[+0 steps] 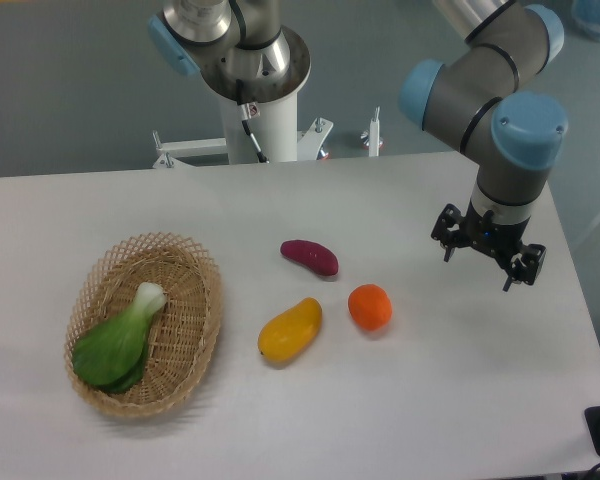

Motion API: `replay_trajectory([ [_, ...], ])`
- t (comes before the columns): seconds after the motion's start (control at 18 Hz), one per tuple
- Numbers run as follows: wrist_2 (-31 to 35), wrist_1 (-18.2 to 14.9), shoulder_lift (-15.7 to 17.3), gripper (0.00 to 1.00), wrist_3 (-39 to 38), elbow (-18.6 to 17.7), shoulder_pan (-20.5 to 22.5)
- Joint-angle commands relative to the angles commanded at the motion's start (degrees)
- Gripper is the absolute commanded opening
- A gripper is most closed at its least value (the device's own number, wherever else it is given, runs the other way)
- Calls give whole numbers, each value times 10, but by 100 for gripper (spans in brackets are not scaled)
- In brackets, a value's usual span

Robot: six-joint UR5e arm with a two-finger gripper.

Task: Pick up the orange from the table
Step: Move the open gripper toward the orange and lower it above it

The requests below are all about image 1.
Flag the yellow mango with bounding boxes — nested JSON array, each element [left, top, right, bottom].
[[257, 297, 323, 364]]

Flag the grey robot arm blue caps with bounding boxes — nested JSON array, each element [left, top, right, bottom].
[[148, 1, 568, 285]]

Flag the black cable on pedestal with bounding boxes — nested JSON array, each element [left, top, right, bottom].
[[235, 78, 270, 164]]

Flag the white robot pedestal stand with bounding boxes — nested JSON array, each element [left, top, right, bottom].
[[151, 27, 385, 170]]

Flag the orange fruit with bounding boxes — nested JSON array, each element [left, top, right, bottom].
[[348, 284, 393, 332]]

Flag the green bok choy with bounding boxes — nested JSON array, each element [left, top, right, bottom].
[[71, 282, 167, 394]]

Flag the woven wicker basket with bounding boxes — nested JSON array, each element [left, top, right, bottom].
[[64, 232, 223, 418]]

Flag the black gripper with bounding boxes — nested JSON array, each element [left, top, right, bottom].
[[431, 197, 546, 292]]

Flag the blue bag in background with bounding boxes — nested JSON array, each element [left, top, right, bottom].
[[571, 0, 600, 42]]

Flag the purple sweet potato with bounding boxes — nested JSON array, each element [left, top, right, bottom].
[[280, 240, 339, 277]]

